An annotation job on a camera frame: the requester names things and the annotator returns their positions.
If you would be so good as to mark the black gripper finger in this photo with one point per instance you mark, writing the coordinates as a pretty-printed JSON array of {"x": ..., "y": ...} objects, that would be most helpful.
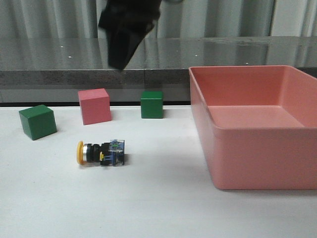
[
  {"x": 125, "y": 37},
  {"x": 116, "y": 8}
]

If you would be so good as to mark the yellow push button switch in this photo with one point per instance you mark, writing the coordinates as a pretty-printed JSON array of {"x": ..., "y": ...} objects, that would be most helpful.
[{"x": 107, "y": 154}]

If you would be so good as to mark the right green cube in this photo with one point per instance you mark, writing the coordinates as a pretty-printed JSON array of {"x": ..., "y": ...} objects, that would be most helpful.
[{"x": 152, "y": 105}]

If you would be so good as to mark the green cube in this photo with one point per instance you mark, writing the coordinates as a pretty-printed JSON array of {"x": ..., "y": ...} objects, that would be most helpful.
[
  {"x": 152, "y": 105},
  {"x": 38, "y": 121}
]

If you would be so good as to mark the pink cube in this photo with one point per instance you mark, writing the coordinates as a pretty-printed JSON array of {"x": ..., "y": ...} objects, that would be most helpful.
[{"x": 95, "y": 106}]

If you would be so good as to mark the dark stone counter ledge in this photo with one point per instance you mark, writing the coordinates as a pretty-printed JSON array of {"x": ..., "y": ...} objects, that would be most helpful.
[{"x": 52, "y": 71}]

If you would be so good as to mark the grey curtain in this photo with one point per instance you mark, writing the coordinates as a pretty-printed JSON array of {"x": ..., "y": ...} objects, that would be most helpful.
[{"x": 178, "y": 18}]

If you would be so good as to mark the left green cube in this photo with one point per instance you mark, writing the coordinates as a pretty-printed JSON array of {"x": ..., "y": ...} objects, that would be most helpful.
[{"x": 38, "y": 121}]

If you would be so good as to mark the pink plastic bin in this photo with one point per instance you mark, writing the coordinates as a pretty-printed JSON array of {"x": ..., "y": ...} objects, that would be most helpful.
[{"x": 257, "y": 125}]

